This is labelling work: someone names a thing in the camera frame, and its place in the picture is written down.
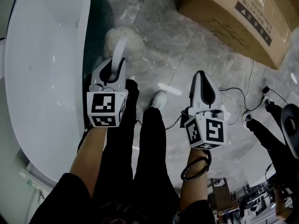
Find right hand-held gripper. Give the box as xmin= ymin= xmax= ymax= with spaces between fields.
xmin=180 ymin=70 xmax=228 ymax=150

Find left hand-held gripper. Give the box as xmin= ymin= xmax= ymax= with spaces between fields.
xmin=86 ymin=57 xmax=129 ymax=128

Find fluffy cleaning tool white handle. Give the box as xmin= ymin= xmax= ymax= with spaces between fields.
xmin=104 ymin=26 xmax=145 ymax=79

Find white bathtub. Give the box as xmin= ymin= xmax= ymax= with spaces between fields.
xmin=4 ymin=0 xmax=115 ymax=191

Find another person's forearm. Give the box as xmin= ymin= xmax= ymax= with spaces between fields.
xmin=272 ymin=184 xmax=294 ymax=222

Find person's left forearm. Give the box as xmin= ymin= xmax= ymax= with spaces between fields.
xmin=69 ymin=126 xmax=108 ymax=197

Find person's right forearm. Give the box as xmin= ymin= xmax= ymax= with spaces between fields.
xmin=178 ymin=147 xmax=211 ymax=213

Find person's white right shoe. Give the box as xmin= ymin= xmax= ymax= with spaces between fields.
xmin=149 ymin=90 xmax=168 ymax=110

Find person's left leg black trousers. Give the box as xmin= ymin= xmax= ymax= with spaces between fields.
xmin=92 ymin=78 xmax=141 ymax=224

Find person's leg black trousers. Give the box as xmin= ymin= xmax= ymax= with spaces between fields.
xmin=92 ymin=78 xmax=141 ymax=224
xmin=132 ymin=106 xmax=181 ymax=224

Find person's right leg black trousers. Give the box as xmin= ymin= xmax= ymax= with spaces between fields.
xmin=132 ymin=106 xmax=181 ymax=224

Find brown cardboard box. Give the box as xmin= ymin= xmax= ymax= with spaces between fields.
xmin=176 ymin=0 xmax=299 ymax=70

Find brown wooden chair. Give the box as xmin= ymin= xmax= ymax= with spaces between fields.
xmin=209 ymin=177 xmax=237 ymax=212

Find person's black shirt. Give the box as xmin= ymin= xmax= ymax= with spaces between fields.
xmin=29 ymin=172 xmax=216 ymax=224

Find white drain pipe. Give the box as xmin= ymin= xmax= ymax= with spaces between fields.
xmin=19 ymin=162 xmax=49 ymax=219

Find black floor cable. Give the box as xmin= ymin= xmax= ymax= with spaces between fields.
xmin=164 ymin=87 xmax=246 ymax=131

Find white floor cable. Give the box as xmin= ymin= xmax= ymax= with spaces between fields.
xmin=242 ymin=59 xmax=256 ymax=113

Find black plug with cable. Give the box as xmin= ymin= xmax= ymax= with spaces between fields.
xmin=262 ymin=85 xmax=288 ymax=105

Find black coiled wrist cable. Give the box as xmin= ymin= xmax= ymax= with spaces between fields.
xmin=180 ymin=148 xmax=214 ymax=182

